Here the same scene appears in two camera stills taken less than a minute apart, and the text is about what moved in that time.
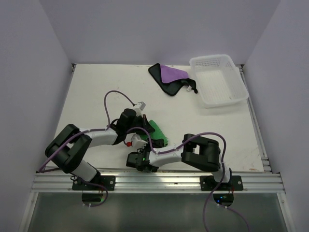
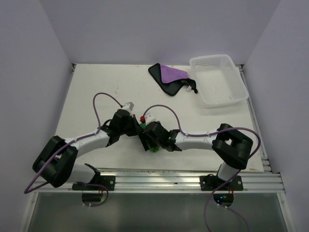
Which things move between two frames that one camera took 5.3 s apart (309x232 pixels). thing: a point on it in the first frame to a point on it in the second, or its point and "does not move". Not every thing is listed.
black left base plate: x=97 y=182 does not move
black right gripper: x=142 y=150 to x=144 y=137
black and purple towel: x=171 y=79 does not move
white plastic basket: x=219 y=81 does not move
